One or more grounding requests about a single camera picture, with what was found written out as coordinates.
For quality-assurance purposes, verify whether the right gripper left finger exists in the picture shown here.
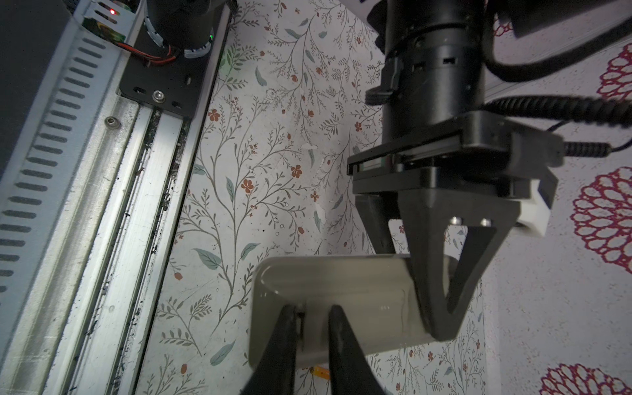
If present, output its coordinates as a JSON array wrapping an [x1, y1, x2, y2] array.
[[241, 304, 298, 395]]

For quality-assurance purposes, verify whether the orange battery left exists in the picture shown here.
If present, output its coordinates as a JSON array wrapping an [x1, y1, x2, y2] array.
[[311, 366, 330, 380]]

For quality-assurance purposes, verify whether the white remote control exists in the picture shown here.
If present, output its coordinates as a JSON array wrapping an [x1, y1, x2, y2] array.
[[248, 253, 458, 370]]

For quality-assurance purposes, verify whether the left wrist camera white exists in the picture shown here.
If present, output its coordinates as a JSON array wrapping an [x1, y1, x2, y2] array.
[[511, 179, 551, 237]]

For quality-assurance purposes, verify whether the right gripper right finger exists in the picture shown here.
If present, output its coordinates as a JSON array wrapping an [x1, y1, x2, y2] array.
[[329, 305, 384, 395]]

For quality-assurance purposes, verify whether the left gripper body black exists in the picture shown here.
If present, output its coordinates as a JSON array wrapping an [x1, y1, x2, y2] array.
[[348, 110, 565, 208]]

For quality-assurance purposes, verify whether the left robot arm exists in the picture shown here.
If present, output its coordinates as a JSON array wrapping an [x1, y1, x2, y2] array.
[[253, 1, 631, 341]]

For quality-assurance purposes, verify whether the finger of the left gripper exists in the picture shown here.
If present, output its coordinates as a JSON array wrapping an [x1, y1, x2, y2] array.
[[355, 194, 401, 254], [398, 189, 520, 342]]

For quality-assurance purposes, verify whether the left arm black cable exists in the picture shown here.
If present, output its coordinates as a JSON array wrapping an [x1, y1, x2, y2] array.
[[481, 0, 632, 159]]

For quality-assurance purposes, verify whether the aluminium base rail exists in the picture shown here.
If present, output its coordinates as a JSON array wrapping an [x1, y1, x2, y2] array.
[[1, 1, 238, 394]]

